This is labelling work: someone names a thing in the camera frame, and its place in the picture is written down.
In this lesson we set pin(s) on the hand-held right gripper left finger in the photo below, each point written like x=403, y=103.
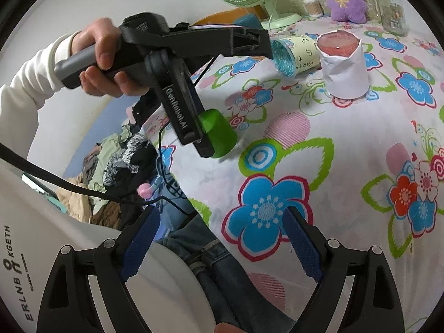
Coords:
x=140, y=239

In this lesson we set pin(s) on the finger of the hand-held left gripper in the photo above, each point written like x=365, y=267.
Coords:
x=206, y=147
x=177, y=104

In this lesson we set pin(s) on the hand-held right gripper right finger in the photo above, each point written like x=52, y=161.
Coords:
x=302, y=242

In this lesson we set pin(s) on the green plastic cup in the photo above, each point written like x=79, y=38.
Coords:
x=220, y=131

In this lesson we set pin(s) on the person's left forearm white sleeve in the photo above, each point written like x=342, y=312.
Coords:
x=31, y=76

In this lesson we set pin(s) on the teal patterned paper cup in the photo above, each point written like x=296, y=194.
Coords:
x=295, y=55

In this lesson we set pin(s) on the white paper wrapped cup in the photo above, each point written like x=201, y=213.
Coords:
x=343, y=66

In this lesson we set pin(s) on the person's left hand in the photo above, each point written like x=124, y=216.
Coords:
x=104, y=48

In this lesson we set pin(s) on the person's white shirt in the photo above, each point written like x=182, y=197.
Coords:
x=86, y=256

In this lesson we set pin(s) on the pile of clothes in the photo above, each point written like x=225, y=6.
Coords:
x=118, y=170

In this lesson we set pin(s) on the person's blue jeans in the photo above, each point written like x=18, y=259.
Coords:
x=225, y=270

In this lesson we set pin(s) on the floral tablecloth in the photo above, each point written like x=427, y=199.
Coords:
x=329, y=152

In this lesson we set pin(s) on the cotton swab container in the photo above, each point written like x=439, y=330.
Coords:
x=313, y=7

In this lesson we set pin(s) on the clear glass jar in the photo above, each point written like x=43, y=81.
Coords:
x=390, y=8

